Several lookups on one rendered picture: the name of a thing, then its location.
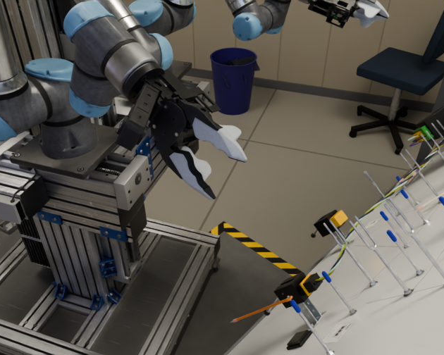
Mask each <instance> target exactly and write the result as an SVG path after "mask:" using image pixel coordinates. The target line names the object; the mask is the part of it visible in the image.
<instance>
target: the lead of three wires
mask: <svg viewBox="0 0 444 355"><path fill-rule="evenodd" d="M346 246H347V245H346V243H345V242H344V243H343V246H342V249H341V252H340V254H339V257H338V260H337V261H336V262H335V264H334V265H333V267H332V268H331V269H330V271H329V272H327V274H328V276H330V275H331V274H332V273H333V271H334V270H335V269H336V267H337V266H338V265H339V263H340V262H341V259H342V256H343V254H344V253H345V247H346ZM324 279H325V278H324V276H322V277H321V278H319V279H317V280H315V281H317V282H316V283H318V282H321V281H323V280H324Z"/></svg>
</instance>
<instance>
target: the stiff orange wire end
mask: <svg viewBox="0 0 444 355"><path fill-rule="evenodd" d="M291 299H292V296H290V298H287V299H284V300H282V301H279V302H276V303H274V304H272V305H270V306H267V307H264V308H262V309H259V310H257V311H254V312H252V313H249V314H247V315H245V316H242V317H239V318H236V319H233V321H231V323H232V322H237V321H239V320H241V319H243V318H246V317H248V316H251V315H254V314H256V313H258V312H261V311H264V310H266V309H269V308H271V307H274V306H277V305H279V304H282V303H284V302H288V301H290V300H291Z"/></svg>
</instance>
